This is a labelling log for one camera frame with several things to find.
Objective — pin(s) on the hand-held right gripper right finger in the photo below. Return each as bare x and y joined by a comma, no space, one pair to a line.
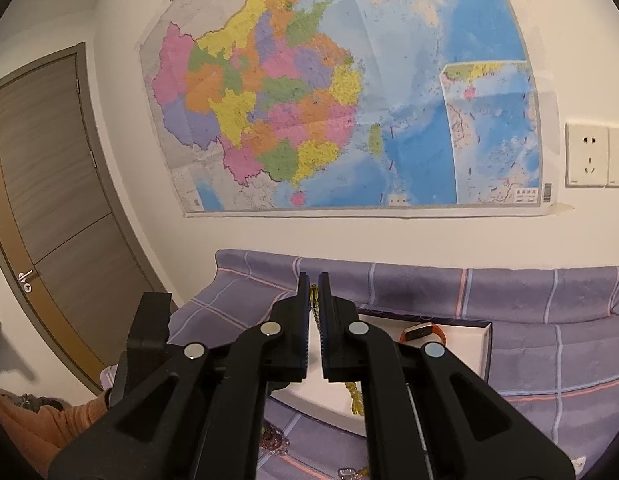
339,340

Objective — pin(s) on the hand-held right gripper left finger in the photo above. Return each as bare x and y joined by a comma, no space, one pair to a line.
289,340

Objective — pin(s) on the orange smart band watch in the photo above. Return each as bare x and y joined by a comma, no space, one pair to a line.
422,334

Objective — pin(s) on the navy cardboard box lid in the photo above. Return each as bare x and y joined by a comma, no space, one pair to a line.
464,350

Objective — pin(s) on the person's left forearm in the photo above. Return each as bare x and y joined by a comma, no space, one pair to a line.
24,435

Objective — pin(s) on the grey wooden door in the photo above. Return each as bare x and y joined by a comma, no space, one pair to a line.
49,160

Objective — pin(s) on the purple plaid blanket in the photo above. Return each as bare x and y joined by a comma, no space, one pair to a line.
539,310

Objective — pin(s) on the white blanket tag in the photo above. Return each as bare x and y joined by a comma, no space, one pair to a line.
579,464

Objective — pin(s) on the colourful wall map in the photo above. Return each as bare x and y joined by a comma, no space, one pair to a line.
339,85

